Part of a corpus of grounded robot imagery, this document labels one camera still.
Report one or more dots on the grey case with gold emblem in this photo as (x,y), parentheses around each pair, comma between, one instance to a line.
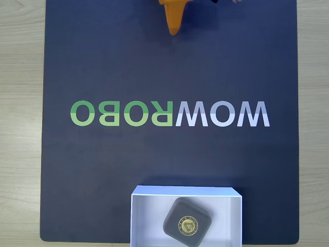
(180,211)

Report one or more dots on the white open box bin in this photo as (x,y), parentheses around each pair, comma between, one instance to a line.
(146,218)

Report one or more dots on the dark mat with WOWROBO print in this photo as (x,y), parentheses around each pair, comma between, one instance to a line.
(154,64)

